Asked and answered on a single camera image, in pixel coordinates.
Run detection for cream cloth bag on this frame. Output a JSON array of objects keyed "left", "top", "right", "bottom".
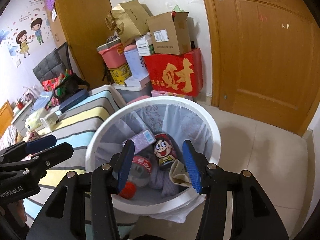
[{"left": 169, "top": 159, "right": 192, "bottom": 187}]

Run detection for white round trash bin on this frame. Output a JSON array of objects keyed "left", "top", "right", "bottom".
[{"left": 85, "top": 96, "right": 222, "bottom": 217}]

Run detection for left hand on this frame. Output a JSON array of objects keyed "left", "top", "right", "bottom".
[{"left": 8, "top": 200, "right": 27, "bottom": 222}]

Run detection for floral bed quilt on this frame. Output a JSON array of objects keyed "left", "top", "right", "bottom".
[{"left": 0, "top": 125, "right": 23, "bottom": 150}]

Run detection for red round lid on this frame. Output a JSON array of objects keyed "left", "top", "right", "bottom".
[{"left": 119, "top": 181, "right": 137, "bottom": 199}]

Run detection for purple cartoon carton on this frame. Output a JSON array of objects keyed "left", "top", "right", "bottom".
[{"left": 129, "top": 129, "right": 156, "bottom": 155}]

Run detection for white bedside drawer cabinet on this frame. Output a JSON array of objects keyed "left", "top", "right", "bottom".
[{"left": 11, "top": 100, "right": 34, "bottom": 137}]

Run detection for cartoon face can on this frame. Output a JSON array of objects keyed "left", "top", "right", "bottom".
[{"left": 153, "top": 133, "right": 177, "bottom": 170}]

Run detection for white yogurt cup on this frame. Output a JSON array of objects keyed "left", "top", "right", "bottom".
[{"left": 40, "top": 112, "right": 59, "bottom": 132}]

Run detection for wooden bed headboard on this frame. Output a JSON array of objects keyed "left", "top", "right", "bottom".
[{"left": 0, "top": 101, "right": 14, "bottom": 136}]

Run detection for green tissue pack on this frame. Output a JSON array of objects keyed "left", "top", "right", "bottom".
[{"left": 25, "top": 108, "right": 48, "bottom": 131}]

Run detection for folded blue cloth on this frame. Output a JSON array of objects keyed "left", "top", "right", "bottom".
[{"left": 31, "top": 91, "right": 53, "bottom": 112}]

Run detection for dark blue glasses case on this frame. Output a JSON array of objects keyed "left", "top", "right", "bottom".
[{"left": 59, "top": 89, "right": 89, "bottom": 113}]

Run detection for pink plastic stool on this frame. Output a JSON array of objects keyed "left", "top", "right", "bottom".
[{"left": 127, "top": 95, "right": 151, "bottom": 105}]

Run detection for red plaid fabric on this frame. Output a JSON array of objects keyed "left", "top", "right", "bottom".
[{"left": 42, "top": 69, "right": 72, "bottom": 109}]

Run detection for black handbag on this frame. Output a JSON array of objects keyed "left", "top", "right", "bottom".
[{"left": 53, "top": 74, "right": 91, "bottom": 103}]

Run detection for pink floral box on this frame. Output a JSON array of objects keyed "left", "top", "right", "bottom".
[{"left": 151, "top": 90, "right": 193, "bottom": 101}]

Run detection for red gift box gold character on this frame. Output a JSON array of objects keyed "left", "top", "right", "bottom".
[{"left": 143, "top": 48, "right": 203, "bottom": 97}]

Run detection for yellow patterned box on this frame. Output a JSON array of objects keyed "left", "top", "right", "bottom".
[{"left": 109, "top": 63, "right": 132, "bottom": 85}]

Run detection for grey quilted cushion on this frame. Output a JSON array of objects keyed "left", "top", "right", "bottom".
[{"left": 33, "top": 42, "right": 73, "bottom": 83}]

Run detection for lavender cylindrical box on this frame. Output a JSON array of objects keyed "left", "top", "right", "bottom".
[{"left": 124, "top": 48, "right": 149, "bottom": 80}]

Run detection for pink plastic storage bin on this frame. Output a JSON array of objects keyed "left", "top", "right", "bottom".
[{"left": 98, "top": 43, "right": 127, "bottom": 69}]

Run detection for stacked white small boxes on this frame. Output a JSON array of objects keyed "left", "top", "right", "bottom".
[{"left": 135, "top": 32, "right": 155, "bottom": 57}]

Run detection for open cardboard box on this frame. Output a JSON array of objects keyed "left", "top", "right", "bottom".
[{"left": 147, "top": 11, "right": 191, "bottom": 55}]

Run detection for wooden door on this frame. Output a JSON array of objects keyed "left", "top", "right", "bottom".
[{"left": 204, "top": 0, "right": 319, "bottom": 135}]

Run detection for brown paper bag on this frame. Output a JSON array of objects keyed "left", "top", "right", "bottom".
[{"left": 105, "top": 0, "right": 150, "bottom": 46}]

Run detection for wooden wardrobe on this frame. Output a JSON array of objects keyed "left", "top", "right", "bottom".
[{"left": 54, "top": 0, "right": 112, "bottom": 88}]

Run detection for cartoon couple wall sticker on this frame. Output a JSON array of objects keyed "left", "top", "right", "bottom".
[{"left": 16, "top": 18, "right": 44, "bottom": 59}]

